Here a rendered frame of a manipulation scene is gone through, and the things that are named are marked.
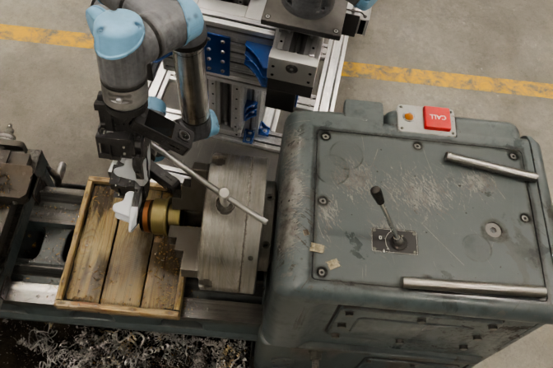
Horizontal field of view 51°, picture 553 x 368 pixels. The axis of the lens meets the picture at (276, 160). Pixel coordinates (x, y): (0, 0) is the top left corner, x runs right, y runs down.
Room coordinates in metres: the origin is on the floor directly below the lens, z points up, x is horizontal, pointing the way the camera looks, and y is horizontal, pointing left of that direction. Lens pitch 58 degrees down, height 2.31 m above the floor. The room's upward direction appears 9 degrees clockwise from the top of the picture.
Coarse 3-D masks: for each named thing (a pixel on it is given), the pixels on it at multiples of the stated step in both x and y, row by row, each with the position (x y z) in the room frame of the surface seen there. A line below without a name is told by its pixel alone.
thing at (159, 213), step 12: (144, 204) 0.57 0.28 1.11; (156, 204) 0.57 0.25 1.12; (168, 204) 0.57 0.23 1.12; (144, 216) 0.54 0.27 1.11; (156, 216) 0.54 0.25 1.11; (168, 216) 0.55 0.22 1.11; (180, 216) 0.58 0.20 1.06; (144, 228) 0.52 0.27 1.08; (156, 228) 0.52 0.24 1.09; (168, 228) 0.53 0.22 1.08
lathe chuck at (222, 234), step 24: (216, 168) 0.63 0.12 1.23; (240, 168) 0.64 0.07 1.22; (240, 192) 0.57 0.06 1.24; (216, 216) 0.51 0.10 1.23; (240, 216) 0.52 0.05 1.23; (216, 240) 0.47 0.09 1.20; (240, 240) 0.48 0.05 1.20; (216, 264) 0.44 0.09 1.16; (240, 264) 0.44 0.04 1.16; (216, 288) 0.42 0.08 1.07
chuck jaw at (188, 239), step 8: (176, 232) 0.52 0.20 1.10; (184, 232) 0.52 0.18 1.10; (192, 232) 0.52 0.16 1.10; (200, 232) 0.53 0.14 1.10; (176, 240) 0.50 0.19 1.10; (184, 240) 0.50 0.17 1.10; (192, 240) 0.50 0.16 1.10; (176, 248) 0.48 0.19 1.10; (184, 248) 0.48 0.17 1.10; (192, 248) 0.49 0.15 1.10; (176, 256) 0.47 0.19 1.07; (184, 256) 0.46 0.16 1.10; (192, 256) 0.47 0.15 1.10; (184, 264) 0.45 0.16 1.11; (192, 264) 0.45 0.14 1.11; (184, 272) 0.43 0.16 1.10; (192, 272) 0.43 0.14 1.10; (200, 280) 0.42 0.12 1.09; (208, 280) 0.42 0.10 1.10
